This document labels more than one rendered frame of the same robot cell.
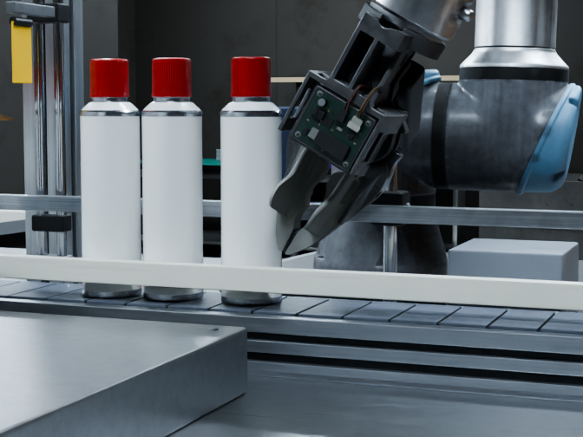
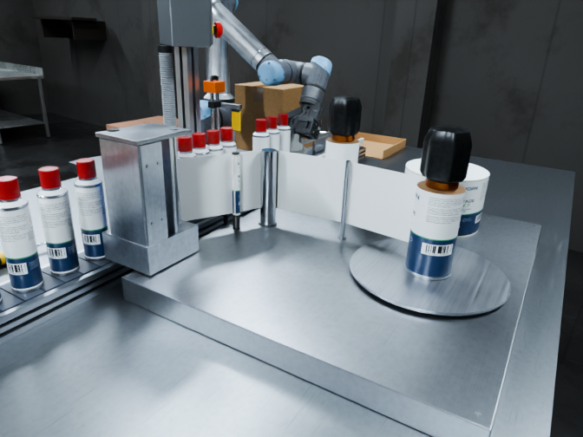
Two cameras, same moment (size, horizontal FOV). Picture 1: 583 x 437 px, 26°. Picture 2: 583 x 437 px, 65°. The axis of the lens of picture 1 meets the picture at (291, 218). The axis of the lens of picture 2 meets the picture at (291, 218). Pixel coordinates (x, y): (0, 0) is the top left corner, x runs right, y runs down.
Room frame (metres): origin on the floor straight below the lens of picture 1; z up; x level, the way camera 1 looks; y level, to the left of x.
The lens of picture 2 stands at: (0.77, 1.48, 1.32)
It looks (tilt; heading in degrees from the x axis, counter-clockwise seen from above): 22 degrees down; 280
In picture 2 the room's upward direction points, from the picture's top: 2 degrees clockwise
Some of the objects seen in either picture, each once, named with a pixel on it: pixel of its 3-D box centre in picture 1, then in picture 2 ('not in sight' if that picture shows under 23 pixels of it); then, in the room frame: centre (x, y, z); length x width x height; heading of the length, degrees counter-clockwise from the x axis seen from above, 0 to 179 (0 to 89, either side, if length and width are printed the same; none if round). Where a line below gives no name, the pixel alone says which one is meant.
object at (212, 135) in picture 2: not in sight; (213, 168); (1.18, 0.36, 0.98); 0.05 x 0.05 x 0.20
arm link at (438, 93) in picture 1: (390, 130); (199, 120); (1.39, -0.11, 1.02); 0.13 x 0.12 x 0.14; 75
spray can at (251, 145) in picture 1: (251, 180); (282, 145); (1.06, 0.03, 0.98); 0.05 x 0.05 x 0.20
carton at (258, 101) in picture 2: not in sight; (278, 115); (1.19, -0.51, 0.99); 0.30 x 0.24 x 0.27; 68
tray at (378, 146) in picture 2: not in sight; (369, 144); (0.78, -0.68, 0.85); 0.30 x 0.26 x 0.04; 69
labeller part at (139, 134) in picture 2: not in sight; (144, 132); (1.19, 0.68, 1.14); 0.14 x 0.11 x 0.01; 69
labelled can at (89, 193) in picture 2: not in sight; (92, 209); (1.31, 0.71, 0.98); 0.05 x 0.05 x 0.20
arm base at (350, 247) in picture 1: (382, 235); not in sight; (1.40, -0.10, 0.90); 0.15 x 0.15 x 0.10
